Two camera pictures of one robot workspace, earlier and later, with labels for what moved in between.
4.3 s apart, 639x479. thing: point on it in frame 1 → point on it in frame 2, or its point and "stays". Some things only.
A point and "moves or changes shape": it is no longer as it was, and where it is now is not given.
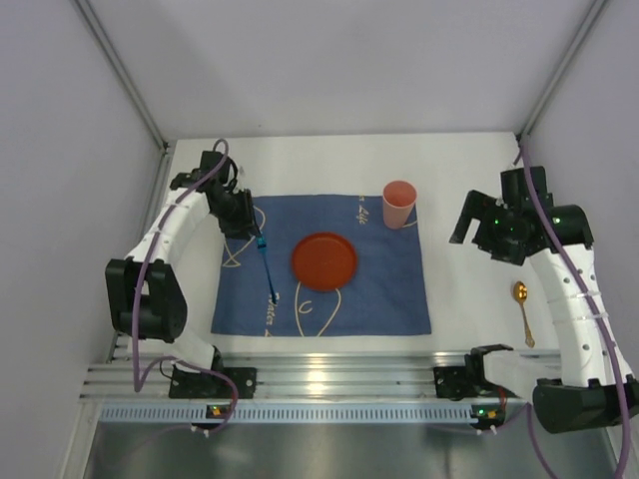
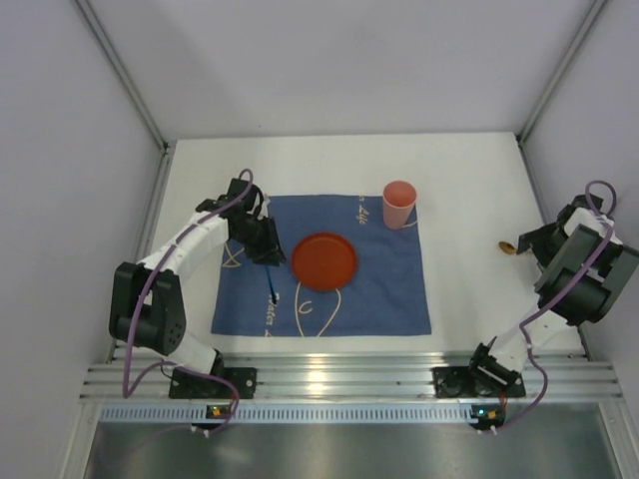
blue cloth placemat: (259, 293) stays
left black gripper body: (246, 218) → (266, 241)
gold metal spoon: (520, 291) moves or changes shape
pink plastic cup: (398, 200) stays
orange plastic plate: (323, 261) stays
